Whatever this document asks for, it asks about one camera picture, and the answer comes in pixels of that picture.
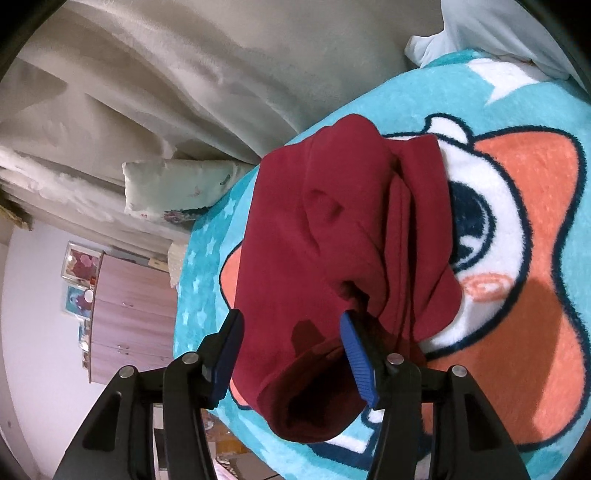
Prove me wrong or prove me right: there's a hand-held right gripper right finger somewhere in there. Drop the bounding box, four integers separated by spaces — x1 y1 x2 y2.
340 312 532 480

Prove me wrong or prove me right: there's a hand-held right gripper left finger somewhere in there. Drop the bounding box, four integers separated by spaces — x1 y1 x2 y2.
53 309 245 480

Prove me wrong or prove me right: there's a dark red sweater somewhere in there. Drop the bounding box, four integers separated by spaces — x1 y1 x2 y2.
229 114 463 445

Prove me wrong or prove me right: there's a pink wooden wardrobe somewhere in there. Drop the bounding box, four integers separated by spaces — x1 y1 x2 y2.
85 251 178 385

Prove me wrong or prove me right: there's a framed picture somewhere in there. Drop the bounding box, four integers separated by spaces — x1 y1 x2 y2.
61 242 103 286
64 285 95 320

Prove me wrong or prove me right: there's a floral printed pillow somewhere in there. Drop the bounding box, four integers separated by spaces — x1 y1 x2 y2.
122 159 259 227

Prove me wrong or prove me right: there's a teal cartoon printed blanket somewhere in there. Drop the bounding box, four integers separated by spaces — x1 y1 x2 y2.
172 48 591 480

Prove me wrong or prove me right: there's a beige curtain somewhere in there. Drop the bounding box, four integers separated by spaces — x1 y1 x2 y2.
0 0 446 241

